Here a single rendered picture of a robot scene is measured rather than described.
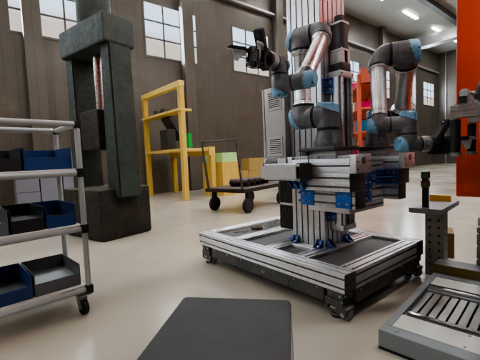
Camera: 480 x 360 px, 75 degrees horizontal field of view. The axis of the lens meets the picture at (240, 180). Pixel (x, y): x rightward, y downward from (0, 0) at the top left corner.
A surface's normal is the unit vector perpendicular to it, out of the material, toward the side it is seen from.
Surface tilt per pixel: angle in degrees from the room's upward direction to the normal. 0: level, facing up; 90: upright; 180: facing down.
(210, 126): 90
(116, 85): 89
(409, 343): 90
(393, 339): 90
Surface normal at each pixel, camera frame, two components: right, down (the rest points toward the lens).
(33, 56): 0.62, 0.03
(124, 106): 0.81, -0.01
